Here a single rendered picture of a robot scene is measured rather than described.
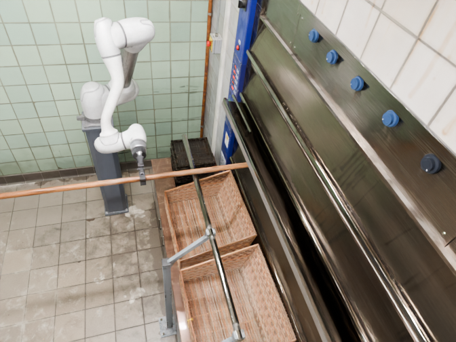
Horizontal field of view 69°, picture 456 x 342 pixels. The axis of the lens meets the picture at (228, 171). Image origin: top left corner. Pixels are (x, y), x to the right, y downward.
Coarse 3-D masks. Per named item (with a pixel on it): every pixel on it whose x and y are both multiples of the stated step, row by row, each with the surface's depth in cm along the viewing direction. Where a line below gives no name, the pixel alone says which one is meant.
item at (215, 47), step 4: (212, 36) 228; (220, 36) 229; (212, 40) 225; (216, 40) 225; (220, 40) 225; (212, 44) 227; (216, 44) 227; (220, 44) 228; (212, 48) 228; (216, 48) 229; (220, 48) 230; (212, 52) 231; (216, 52) 231; (220, 52) 232
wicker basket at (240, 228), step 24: (168, 192) 232; (192, 192) 240; (216, 192) 248; (168, 216) 229; (192, 216) 236; (216, 216) 238; (240, 216) 218; (192, 240) 223; (216, 240) 225; (240, 240) 200; (192, 264) 204
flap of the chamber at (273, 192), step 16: (240, 128) 178; (240, 144) 170; (256, 144) 173; (256, 160) 163; (272, 176) 158; (272, 192) 150; (288, 208) 146; (288, 224) 140; (304, 240) 136; (288, 256) 129; (304, 256) 130; (320, 272) 127; (304, 288) 120; (320, 288) 122; (320, 304) 117; (336, 304) 119; (336, 320) 114; (320, 336) 111; (336, 336) 110; (352, 336) 112
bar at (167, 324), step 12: (192, 168) 188; (204, 204) 171; (204, 216) 167; (204, 240) 164; (180, 252) 169; (216, 252) 153; (168, 264) 171; (216, 264) 150; (168, 276) 180; (168, 288) 191; (228, 288) 142; (168, 300) 203; (228, 300) 139; (168, 312) 217; (168, 324) 233; (240, 336) 130
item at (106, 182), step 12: (204, 168) 184; (216, 168) 186; (228, 168) 187; (108, 180) 171; (120, 180) 173; (132, 180) 174; (144, 180) 177; (12, 192) 161; (24, 192) 162; (36, 192) 163; (48, 192) 165
